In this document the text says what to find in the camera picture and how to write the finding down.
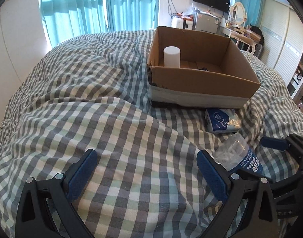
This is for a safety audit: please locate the blue tissue pack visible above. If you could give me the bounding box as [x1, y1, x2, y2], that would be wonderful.
[205, 108, 241, 133]

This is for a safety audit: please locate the brown cardboard box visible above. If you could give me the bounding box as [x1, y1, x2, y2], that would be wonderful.
[147, 26, 261, 109]

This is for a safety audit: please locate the silver mini fridge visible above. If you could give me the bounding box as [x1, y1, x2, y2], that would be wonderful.
[194, 12, 219, 34]

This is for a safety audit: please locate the white wardrobe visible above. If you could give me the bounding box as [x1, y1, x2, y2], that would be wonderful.
[260, 0, 303, 101]

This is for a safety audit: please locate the white suitcase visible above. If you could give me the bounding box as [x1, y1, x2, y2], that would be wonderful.
[171, 16, 193, 30]

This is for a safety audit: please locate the left teal curtain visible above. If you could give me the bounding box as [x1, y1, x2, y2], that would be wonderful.
[39, 0, 108, 47]

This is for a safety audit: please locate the checkered bed duvet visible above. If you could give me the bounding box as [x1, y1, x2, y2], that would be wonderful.
[0, 29, 303, 238]

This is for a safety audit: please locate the white vanity table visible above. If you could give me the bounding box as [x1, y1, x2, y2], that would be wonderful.
[220, 26, 256, 54]

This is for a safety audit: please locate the middle teal curtain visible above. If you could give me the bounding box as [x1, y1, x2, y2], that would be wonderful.
[106, 0, 158, 32]

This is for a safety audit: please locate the white cylindrical bottle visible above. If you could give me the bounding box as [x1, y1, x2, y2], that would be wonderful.
[163, 46, 180, 68]

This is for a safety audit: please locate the clear plastic water bottle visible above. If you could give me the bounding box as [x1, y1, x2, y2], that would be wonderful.
[213, 133, 263, 174]

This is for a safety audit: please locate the oval vanity mirror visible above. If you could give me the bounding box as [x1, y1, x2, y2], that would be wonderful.
[229, 2, 247, 26]

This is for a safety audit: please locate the wooden chair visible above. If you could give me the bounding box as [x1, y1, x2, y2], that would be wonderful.
[233, 28, 256, 54]

